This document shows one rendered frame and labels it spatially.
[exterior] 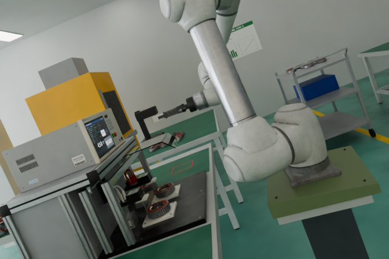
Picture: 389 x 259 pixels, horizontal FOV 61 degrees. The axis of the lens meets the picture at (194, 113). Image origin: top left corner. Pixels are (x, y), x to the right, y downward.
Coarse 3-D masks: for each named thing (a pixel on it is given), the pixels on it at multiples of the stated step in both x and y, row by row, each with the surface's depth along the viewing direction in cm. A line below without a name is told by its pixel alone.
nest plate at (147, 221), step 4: (172, 204) 157; (176, 204) 157; (172, 208) 152; (168, 212) 149; (172, 212) 148; (160, 216) 148; (164, 216) 146; (168, 216) 145; (172, 216) 145; (144, 220) 151; (148, 220) 149; (152, 220) 147; (156, 220) 146; (160, 220) 146; (144, 224) 146; (148, 224) 146
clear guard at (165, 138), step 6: (156, 138) 185; (162, 138) 176; (168, 138) 179; (174, 138) 185; (138, 144) 190; (144, 144) 181; (150, 144) 173; (156, 144) 167; (168, 144) 168; (174, 144) 172; (138, 150) 168
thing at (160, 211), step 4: (164, 200) 156; (156, 204) 156; (160, 204) 156; (164, 204) 150; (168, 204) 152; (148, 208) 154; (152, 208) 154; (156, 208) 154; (160, 208) 148; (164, 208) 149; (168, 208) 151; (148, 212) 150; (152, 212) 148; (156, 212) 147; (160, 212) 148; (164, 212) 148; (148, 216) 150; (152, 216) 148; (156, 216) 148
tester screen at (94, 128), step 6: (96, 120) 156; (102, 120) 164; (90, 126) 147; (96, 126) 154; (102, 126) 161; (90, 132) 144; (96, 132) 151; (96, 138) 148; (102, 138) 155; (96, 144) 146; (102, 144) 153; (114, 144) 167; (96, 150) 143
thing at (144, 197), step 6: (132, 192) 152; (138, 192) 150; (126, 198) 149; (132, 198) 149; (138, 198) 149; (144, 198) 149; (120, 204) 150; (126, 204) 149; (126, 210) 153; (126, 216) 151
